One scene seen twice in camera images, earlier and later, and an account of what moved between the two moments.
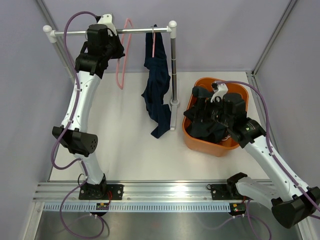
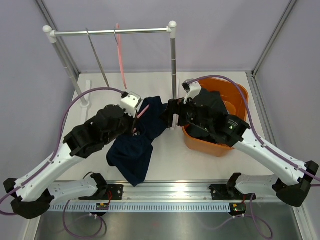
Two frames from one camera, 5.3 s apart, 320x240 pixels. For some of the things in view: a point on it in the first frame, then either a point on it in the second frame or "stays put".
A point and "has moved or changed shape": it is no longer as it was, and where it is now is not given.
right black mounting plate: [221, 192] stays put
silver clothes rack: [49, 34] stays put
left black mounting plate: [100, 192] stays put
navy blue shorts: [156, 82] -> [129, 155]
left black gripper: [114, 38] -> [132, 121]
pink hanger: [122, 42] has moved or changed shape
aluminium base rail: [134, 192] stays put
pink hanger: [154, 38] -> [141, 114]
